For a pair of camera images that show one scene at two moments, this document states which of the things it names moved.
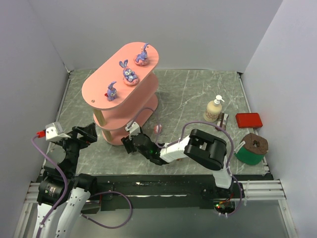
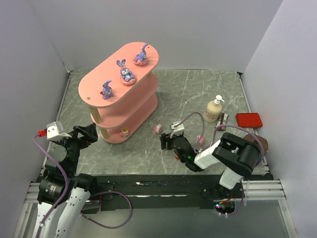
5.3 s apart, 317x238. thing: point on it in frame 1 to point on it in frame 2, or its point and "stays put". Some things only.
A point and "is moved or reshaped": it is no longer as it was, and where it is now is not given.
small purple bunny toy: [111, 92] to [107, 91]
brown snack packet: [222, 121] stays put
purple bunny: [130, 78] is moved or reshaped
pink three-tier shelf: [123, 91] stays put
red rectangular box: [248, 120] stays put
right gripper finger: [128, 144] to [166, 139]
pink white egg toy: [156, 129] stays put
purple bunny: [141, 59] stays put
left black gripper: [75, 136] stays put
